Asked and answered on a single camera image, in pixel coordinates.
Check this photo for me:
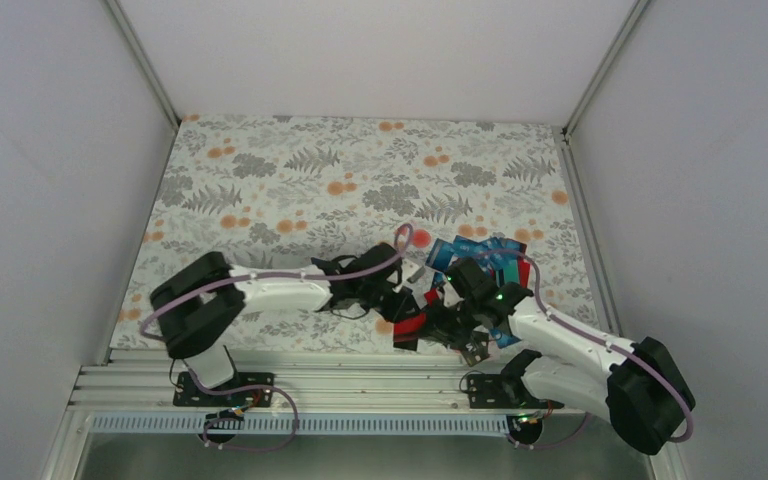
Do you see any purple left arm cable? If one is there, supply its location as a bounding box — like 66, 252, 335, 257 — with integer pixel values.
138, 223, 415, 342

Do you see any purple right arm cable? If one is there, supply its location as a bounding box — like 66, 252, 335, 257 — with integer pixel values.
470, 248, 695, 443

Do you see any aluminium rail frame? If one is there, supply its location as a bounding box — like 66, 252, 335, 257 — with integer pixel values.
69, 349, 624, 415

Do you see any grey slotted cable duct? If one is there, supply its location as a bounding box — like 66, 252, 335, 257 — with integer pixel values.
89, 412, 508, 437

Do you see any red card pile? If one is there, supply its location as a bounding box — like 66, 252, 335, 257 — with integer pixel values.
393, 313, 426, 343

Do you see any floral patterned table mat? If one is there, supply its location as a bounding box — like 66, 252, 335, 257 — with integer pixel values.
111, 114, 600, 349

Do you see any blue card right pile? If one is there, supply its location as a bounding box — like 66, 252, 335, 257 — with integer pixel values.
489, 329, 520, 349

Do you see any black card lower pile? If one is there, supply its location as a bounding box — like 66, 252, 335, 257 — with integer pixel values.
393, 338, 419, 352

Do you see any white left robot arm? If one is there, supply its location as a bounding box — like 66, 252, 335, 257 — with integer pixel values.
146, 244, 424, 405

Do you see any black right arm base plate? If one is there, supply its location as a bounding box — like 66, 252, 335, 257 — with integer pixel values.
459, 372, 550, 409

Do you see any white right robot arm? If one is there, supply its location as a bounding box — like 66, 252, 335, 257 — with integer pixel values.
421, 283, 696, 455

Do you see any black patterned card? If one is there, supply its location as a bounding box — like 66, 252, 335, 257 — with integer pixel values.
453, 332, 490, 367

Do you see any teal card in pile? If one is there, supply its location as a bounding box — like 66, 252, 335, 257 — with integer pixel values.
494, 261, 520, 286

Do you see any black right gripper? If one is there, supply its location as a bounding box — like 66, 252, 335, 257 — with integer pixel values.
417, 296, 481, 345

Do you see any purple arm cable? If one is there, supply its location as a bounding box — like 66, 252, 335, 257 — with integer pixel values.
470, 248, 695, 443
138, 223, 415, 342

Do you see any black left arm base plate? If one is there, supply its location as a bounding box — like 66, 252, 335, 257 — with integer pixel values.
172, 372, 275, 409

